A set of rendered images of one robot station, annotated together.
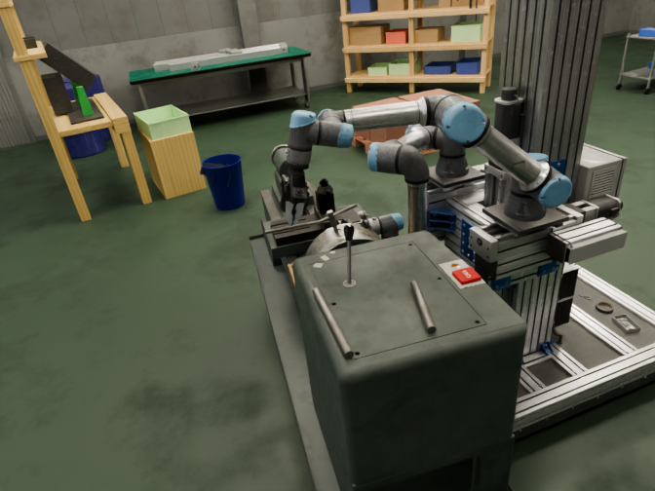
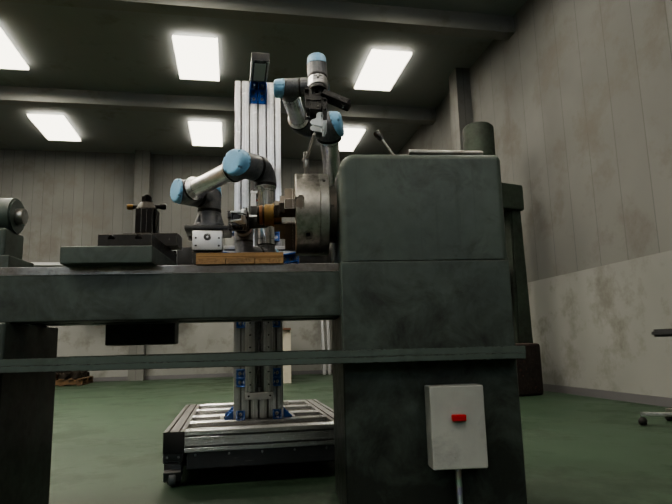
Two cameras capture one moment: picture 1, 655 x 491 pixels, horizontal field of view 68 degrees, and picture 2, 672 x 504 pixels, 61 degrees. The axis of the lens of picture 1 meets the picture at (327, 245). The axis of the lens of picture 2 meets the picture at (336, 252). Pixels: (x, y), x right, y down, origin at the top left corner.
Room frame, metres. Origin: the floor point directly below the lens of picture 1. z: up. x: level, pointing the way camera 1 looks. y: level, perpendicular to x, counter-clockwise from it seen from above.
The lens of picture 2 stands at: (1.15, 2.05, 0.57)
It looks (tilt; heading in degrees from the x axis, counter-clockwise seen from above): 9 degrees up; 277
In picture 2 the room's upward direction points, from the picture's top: 1 degrees counter-clockwise
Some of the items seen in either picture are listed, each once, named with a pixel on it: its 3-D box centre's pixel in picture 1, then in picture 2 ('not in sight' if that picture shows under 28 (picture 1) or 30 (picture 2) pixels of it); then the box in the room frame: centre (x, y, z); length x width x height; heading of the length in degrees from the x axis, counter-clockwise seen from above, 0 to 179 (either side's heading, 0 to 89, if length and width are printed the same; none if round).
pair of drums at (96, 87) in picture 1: (81, 113); not in sight; (7.53, 3.47, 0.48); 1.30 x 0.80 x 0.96; 17
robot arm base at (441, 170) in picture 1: (451, 161); (209, 220); (2.10, -0.62, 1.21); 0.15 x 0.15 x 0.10
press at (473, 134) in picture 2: not in sight; (486, 255); (0.21, -4.56, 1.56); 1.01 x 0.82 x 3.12; 17
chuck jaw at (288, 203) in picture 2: not in sight; (288, 207); (1.57, 0.04, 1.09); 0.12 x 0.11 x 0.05; 102
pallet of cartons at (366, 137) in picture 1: (413, 123); not in sight; (5.93, -1.24, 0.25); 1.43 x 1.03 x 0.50; 104
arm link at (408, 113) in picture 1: (390, 115); (294, 109); (1.60, -0.26, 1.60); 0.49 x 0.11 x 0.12; 93
